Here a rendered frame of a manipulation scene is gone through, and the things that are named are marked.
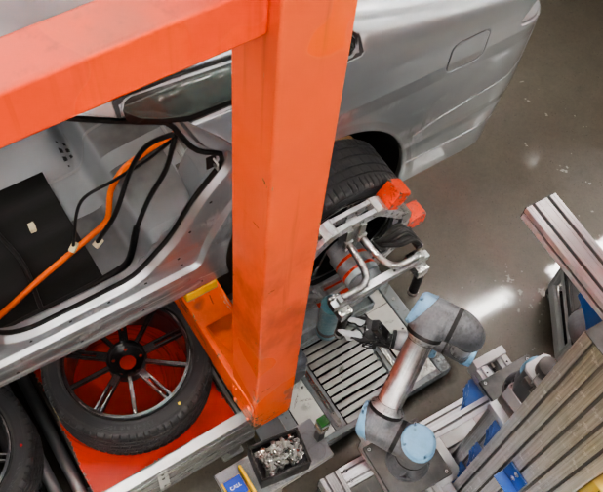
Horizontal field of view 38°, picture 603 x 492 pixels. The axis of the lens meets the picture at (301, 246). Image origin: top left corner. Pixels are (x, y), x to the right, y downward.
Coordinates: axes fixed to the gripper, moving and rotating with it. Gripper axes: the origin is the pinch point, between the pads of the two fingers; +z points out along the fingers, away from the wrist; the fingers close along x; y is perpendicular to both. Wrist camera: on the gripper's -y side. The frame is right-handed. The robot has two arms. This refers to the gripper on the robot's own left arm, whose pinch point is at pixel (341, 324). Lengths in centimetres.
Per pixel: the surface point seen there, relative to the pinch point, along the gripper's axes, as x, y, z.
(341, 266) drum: 20.3, -5.5, 5.1
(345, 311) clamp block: -0.3, -12.0, 0.0
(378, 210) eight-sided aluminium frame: 33.0, -29.0, -3.3
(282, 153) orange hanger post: -34, -146, 22
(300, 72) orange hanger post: -33, -169, 20
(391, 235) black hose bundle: 29.4, -20.2, -10.2
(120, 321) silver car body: -17, 3, 78
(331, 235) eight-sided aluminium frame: 18.7, -28.9, 10.8
